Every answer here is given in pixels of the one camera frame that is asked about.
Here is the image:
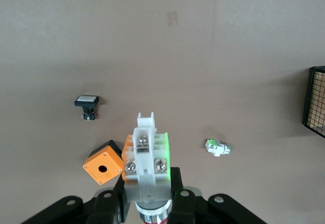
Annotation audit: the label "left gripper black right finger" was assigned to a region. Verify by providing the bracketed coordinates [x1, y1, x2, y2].
[167, 167, 266, 224]

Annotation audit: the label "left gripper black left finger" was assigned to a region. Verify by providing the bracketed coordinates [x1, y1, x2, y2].
[21, 177, 129, 224]

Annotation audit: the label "white switch contact block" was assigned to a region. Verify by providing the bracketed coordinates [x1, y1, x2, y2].
[121, 111, 173, 224]

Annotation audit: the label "orange black button box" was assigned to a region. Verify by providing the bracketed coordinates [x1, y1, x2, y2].
[82, 139, 125, 185]

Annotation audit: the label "white rectangular push button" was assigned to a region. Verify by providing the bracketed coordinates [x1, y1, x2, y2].
[74, 95, 100, 121]

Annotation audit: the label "green push button switch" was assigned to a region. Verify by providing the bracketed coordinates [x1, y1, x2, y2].
[204, 138, 233, 158]

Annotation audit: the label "black wire rack wooden shelves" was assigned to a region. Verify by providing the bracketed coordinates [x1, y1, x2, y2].
[301, 66, 325, 139]

